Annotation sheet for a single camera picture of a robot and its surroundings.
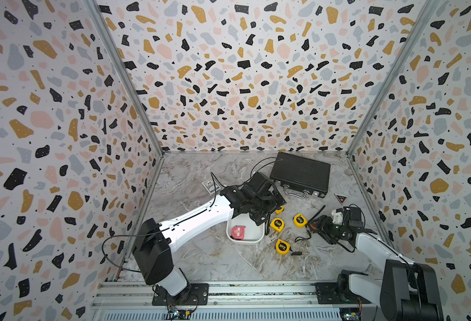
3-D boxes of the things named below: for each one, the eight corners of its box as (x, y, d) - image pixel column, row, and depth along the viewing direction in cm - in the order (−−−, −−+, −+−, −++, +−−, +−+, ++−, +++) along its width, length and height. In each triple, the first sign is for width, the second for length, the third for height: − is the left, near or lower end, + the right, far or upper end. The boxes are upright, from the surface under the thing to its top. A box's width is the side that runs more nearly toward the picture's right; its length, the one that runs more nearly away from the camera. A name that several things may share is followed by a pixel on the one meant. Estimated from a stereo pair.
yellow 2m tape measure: (275, 254, 86) (276, 252, 84) (274, 241, 89) (275, 239, 87) (290, 254, 86) (291, 252, 84) (288, 241, 89) (289, 239, 87)
